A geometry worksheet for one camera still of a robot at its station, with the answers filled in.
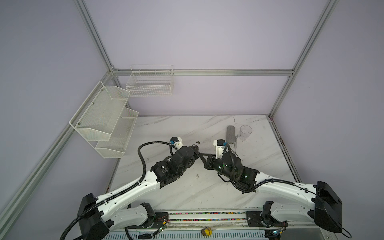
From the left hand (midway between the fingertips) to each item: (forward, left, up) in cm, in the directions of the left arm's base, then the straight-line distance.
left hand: (198, 148), depth 73 cm
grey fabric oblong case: (+26, -24, -21) cm, 41 cm away
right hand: (-4, 0, -1) cm, 4 cm away
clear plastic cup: (+28, -35, -20) cm, 50 cm away
